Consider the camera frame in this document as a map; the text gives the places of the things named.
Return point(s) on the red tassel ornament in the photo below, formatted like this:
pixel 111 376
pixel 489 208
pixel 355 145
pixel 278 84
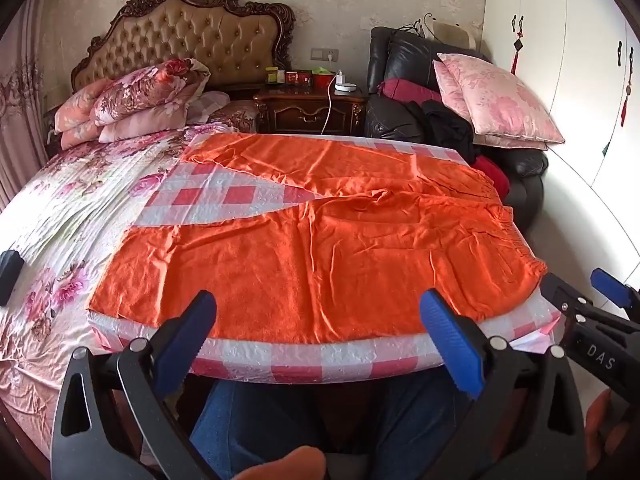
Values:
pixel 518 47
pixel 626 90

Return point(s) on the white wardrobe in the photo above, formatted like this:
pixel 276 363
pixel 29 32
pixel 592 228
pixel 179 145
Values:
pixel 585 110

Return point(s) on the pink floral pillow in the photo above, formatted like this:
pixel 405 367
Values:
pixel 445 80
pixel 505 105

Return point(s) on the person's right hand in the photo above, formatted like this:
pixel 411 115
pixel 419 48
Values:
pixel 602 420

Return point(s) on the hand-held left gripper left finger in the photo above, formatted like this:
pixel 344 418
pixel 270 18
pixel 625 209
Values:
pixel 187 330

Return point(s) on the wall outlet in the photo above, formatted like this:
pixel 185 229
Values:
pixel 324 53

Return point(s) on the black clothes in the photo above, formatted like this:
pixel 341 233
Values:
pixel 442 130

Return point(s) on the black leather sofa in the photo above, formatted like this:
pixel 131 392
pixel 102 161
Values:
pixel 390 120

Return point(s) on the red white checkered plastic sheet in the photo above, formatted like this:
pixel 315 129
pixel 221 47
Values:
pixel 200 195

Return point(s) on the dark wooden nightstand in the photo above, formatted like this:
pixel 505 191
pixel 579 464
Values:
pixel 300 110

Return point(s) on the white charger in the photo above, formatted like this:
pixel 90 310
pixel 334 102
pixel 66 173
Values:
pixel 341 78

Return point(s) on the orange pants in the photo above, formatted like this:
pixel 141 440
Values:
pixel 325 260

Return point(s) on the pink floral bed sheet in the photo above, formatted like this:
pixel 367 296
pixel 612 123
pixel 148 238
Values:
pixel 75 200

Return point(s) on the red floral folded quilt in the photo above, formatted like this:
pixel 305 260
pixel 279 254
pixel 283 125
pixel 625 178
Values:
pixel 145 90

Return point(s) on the red cloth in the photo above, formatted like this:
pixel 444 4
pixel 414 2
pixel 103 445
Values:
pixel 492 175

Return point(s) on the person's legs in blue jeans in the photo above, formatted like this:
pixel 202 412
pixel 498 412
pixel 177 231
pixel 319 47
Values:
pixel 260 420

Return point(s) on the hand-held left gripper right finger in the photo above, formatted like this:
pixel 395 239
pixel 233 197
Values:
pixel 447 335

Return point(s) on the black case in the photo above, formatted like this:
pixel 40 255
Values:
pixel 10 275

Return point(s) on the beige plastic board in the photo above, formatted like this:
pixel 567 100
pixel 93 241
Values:
pixel 455 37

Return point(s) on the white round device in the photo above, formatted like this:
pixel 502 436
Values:
pixel 345 89

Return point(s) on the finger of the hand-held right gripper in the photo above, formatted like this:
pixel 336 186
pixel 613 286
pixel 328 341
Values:
pixel 610 287
pixel 567 297

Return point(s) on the red box with green top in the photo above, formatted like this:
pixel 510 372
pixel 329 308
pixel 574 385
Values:
pixel 321 79

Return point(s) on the carved tufted bed headboard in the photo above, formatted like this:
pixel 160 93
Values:
pixel 200 35

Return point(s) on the clothes hangers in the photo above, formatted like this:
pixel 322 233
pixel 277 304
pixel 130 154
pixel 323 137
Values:
pixel 417 27

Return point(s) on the person's left hand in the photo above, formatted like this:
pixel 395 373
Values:
pixel 290 466

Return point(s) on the checked pillow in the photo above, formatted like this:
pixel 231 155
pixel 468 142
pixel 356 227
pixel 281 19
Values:
pixel 207 105

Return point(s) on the maroon cushion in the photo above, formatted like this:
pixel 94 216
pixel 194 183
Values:
pixel 407 91

